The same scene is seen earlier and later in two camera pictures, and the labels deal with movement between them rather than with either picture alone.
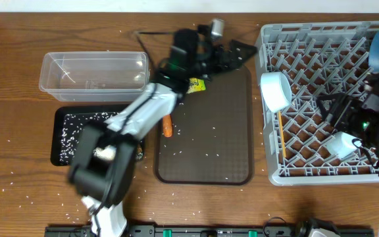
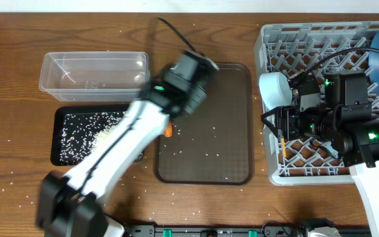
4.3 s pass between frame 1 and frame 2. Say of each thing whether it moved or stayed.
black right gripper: moved
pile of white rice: stayed
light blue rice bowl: stayed
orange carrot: stayed
